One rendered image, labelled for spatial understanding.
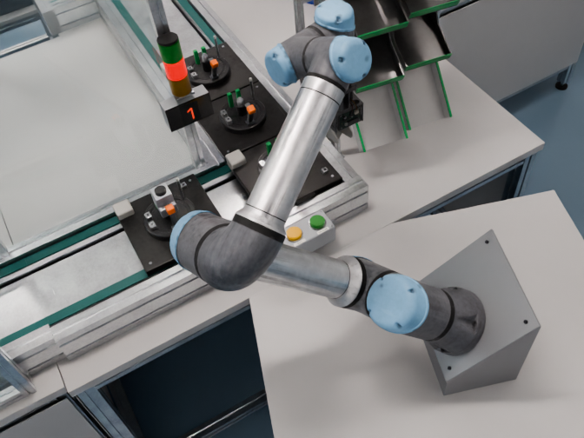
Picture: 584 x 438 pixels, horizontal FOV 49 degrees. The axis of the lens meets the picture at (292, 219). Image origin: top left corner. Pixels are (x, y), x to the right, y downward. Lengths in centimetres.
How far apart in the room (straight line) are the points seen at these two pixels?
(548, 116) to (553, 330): 191
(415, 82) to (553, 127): 161
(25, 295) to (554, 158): 239
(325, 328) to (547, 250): 63
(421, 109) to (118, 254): 93
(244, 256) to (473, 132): 116
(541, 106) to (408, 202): 175
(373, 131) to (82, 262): 86
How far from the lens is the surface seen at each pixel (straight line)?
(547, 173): 320
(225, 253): 108
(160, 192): 165
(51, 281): 181
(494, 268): 148
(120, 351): 170
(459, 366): 149
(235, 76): 212
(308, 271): 131
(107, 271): 177
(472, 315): 144
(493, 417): 158
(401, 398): 157
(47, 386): 173
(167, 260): 167
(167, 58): 156
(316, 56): 113
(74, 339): 168
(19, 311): 180
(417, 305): 131
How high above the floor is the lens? 230
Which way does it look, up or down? 52 degrees down
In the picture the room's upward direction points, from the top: 7 degrees counter-clockwise
